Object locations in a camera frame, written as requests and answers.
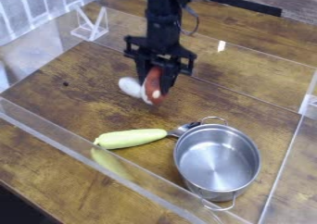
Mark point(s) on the clear acrylic front barrier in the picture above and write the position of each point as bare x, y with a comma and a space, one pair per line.
138, 179

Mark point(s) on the clear acrylic triangle bracket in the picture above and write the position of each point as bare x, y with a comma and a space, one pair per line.
88, 30

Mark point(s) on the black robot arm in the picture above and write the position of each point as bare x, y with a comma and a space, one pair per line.
169, 18

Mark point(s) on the green handled spoon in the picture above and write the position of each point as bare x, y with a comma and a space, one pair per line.
123, 139

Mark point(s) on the red and white toy mushroom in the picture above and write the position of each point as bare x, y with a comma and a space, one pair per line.
147, 90

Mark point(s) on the clear acrylic barrier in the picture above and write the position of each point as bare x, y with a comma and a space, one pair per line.
292, 202
138, 179

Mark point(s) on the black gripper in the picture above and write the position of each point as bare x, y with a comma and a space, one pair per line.
174, 60

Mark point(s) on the silver pot with handles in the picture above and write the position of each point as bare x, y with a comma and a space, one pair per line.
218, 162

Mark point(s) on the black strip on table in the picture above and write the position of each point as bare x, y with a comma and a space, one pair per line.
269, 10

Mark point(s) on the clear acrylic right barrier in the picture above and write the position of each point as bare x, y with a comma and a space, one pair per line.
292, 202

